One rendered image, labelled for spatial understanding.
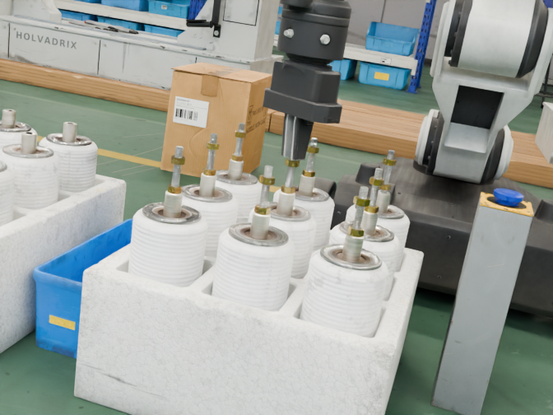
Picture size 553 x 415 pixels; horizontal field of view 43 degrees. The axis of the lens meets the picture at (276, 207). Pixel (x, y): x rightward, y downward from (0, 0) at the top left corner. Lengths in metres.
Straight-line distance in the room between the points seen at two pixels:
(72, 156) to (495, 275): 0.69
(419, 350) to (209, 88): 1.07
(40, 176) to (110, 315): 0.30
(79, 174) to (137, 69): 1.98
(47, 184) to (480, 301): 0.66
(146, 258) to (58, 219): 0.26
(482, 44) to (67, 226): 0.76
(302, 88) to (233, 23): 2.17
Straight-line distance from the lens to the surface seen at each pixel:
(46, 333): 1.08
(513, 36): 1.29
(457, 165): 1.55
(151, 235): 0.87
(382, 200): 1.06
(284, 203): 0.96
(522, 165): 2.85
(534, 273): 1.38
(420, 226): 1.35
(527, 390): 1.22
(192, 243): 0.88
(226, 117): 2.01
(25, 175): 1.11
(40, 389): 1.00
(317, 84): 0.90
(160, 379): 0.91
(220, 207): 0.98
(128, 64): 3.19
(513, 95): 1.37
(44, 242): 1.09
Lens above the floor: 0.53
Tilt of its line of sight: 17 degrees down
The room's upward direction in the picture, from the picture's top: 9 degrees clockwise
